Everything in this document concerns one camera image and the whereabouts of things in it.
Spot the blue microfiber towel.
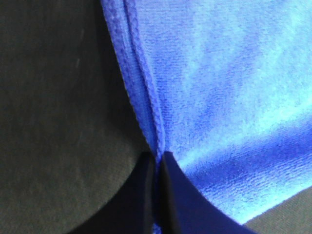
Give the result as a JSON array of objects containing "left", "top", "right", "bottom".
[{"left": 101, "top": 0, "right": 312, "bottom": 234}]

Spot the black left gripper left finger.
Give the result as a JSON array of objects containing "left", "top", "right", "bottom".
[{"left": 69, "top": 152, "right": 155, "bottom": 234}]

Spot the black tablecloth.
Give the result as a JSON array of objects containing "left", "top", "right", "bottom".
[{"left": 0, "top": 0, "right": 312, "bottom": 234}]

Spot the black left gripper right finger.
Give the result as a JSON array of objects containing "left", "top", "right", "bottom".
[{"left": 157, "top": 152, "right": 252, "bottom": 234}]

